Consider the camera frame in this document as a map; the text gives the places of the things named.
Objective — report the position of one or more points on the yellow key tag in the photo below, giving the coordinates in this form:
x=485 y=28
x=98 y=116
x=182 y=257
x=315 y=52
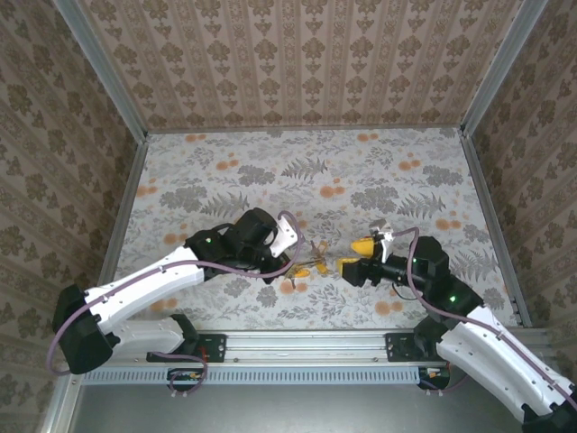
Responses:
x=323 y=268

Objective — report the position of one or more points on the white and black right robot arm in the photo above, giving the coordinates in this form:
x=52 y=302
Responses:
x=487 y=356

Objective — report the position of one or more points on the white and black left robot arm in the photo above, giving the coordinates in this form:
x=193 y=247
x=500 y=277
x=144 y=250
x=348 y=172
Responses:
x=135 y=288

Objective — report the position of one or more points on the grey metal shelf plate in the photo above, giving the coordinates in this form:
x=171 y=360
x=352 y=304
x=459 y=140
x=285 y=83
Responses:
x=293 y=410

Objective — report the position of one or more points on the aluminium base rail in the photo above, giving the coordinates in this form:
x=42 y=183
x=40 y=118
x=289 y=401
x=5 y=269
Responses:
x=306 y=347

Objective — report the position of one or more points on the aluminium table side rail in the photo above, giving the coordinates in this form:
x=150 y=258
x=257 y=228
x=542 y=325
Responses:
x=126 y=203
x=496 y=225

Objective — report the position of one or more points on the aluminium frame post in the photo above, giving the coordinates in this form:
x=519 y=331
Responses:
x=103 y=72
x=61 y=406
x=505 y=67

